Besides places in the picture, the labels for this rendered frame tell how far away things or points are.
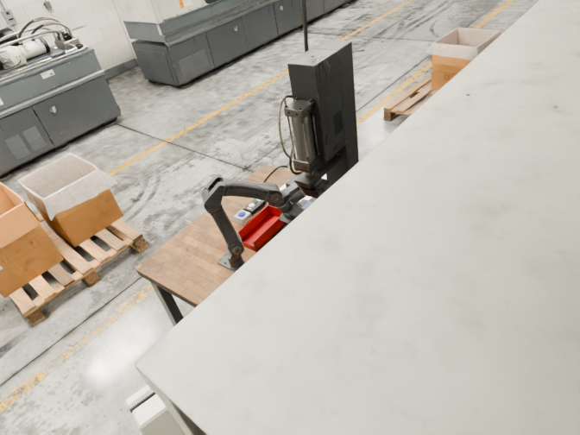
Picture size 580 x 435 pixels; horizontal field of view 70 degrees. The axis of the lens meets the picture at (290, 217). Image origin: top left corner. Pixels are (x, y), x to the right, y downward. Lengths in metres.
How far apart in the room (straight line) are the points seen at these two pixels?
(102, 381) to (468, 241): 2.55
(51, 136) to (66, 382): 3.60
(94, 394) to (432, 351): 2.54
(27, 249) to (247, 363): 3.14
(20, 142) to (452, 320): 5.59
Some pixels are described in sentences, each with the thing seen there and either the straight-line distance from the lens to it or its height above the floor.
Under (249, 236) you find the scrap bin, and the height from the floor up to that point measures 0.90.
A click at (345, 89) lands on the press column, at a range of 1.83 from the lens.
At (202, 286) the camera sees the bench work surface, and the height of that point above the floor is 0.90.
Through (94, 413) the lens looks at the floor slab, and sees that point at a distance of 2.87.
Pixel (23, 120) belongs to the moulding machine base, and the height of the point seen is 0.53.
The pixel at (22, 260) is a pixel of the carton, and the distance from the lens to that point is 3.66.
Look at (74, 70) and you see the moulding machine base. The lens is 6.02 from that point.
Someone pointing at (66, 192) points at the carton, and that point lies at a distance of 3.64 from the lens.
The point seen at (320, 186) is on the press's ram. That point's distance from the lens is 1.81.
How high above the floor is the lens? 2.18
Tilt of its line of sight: 38 degrees down
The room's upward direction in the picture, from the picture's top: 11 degrees counter-clockwise
